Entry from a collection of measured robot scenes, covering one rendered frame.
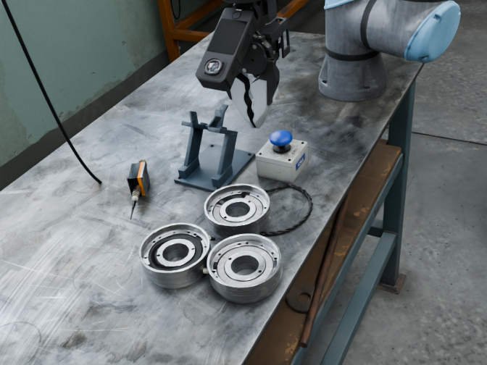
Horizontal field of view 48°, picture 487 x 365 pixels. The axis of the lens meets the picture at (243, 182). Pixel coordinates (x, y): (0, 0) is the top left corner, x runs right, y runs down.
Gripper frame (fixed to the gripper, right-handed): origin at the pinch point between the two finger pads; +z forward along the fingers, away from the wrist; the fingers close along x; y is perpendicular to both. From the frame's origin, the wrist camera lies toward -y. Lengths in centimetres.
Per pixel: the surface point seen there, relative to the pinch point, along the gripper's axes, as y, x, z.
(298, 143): 12.9, -1.4, 11.6
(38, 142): 80, 161, 86
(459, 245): 88, -26, 96
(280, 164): 7.0, -0.4, 12.3
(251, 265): -14.1, -4.9, 15.2
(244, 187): -0.7, 2.6, 12.5
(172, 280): -22.1, 3.3, 13.5
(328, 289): 8.3, -8.3, 42.4
